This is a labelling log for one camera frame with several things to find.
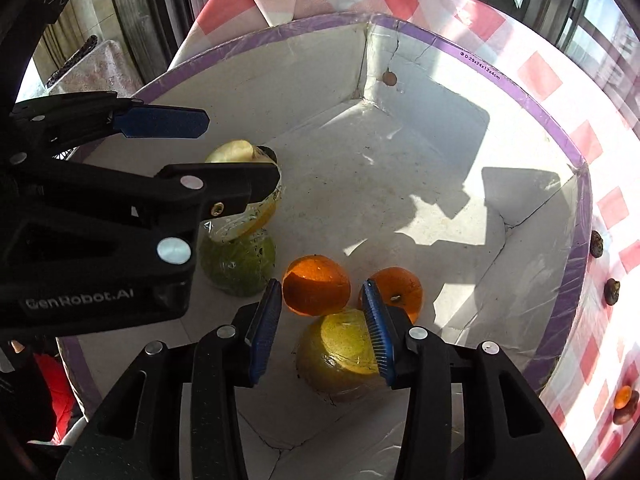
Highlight halved yellow-green apple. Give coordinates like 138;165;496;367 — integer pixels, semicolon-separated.
204;140;283;244

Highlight yellow fruit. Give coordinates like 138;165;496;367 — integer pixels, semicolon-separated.
296;309;386;404

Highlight green pear in box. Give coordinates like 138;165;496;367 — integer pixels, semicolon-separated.
198;229;276;297

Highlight red white checkered tablecloth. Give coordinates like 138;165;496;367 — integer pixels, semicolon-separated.
174;0;639;478

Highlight red apple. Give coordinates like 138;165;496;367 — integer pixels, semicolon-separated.
613;389;639;426

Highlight small orange tangerine by apple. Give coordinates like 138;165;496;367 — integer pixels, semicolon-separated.
614;385;632;410

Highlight purple cardboard box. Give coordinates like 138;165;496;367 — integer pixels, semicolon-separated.
55;12;597;480

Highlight dark mangosteen right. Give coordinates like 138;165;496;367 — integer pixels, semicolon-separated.
603;278;620;306

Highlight dark mangosteen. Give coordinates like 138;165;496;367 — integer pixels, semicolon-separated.
603;278;620;306
589;230;604;259

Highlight dark mangosteen left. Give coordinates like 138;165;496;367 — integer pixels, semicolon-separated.
589;230;604;259

